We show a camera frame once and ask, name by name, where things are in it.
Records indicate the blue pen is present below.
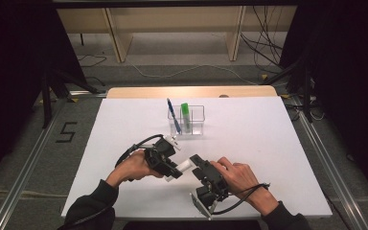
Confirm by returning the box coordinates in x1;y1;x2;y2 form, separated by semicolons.
166;97;183;135

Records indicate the black tripod stand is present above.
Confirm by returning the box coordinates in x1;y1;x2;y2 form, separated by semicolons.
262;57;314;123
41;68;106;128

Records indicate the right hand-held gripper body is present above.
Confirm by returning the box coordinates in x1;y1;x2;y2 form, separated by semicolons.
190;161;231;221

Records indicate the person's dark clothing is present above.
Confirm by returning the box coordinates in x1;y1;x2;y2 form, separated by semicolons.
123;219;263;230

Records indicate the green highlighter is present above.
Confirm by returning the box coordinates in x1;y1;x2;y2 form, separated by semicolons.
180;102;193;134

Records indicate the bundle of black cables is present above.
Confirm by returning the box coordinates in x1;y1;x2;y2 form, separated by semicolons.
240;5;286;68

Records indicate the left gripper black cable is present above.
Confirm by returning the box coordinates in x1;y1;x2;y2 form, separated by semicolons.
57;133;165;230

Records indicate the pale floor cable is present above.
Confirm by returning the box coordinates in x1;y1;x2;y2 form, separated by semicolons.
0;190;61;198

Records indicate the white floor cable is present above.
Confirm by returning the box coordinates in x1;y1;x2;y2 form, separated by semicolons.
130;63;260;86

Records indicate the clear plastic pen holder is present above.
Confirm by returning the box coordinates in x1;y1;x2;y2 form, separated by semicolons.
167;104;206;136

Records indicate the thin black floor cable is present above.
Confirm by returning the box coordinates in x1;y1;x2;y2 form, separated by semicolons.
78;55;108;68

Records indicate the dark curtain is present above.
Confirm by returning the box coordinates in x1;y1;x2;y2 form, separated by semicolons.
0;0;87;190
279;0;368;205

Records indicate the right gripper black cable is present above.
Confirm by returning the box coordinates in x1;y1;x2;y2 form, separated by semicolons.
212;181;271;216

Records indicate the light wooden bench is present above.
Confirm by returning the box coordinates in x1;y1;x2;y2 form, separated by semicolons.
57;5;298;63

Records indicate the person's right hand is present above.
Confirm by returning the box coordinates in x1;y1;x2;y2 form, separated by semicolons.
210;156;264;201

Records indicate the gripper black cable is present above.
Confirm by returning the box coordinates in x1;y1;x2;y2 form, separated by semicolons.
212;181;271;216
57;133;165;230

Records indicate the person's left hand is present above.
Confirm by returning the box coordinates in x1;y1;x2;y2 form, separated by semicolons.
105;149;164;189

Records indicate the short aluminium floor rail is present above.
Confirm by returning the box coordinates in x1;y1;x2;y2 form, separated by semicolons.
68;90;108;99

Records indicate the light wooden table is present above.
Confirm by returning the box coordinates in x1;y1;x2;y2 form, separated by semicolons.
105;85;279;100

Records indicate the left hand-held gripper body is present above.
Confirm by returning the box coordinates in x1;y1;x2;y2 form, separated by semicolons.
143;134;182;177

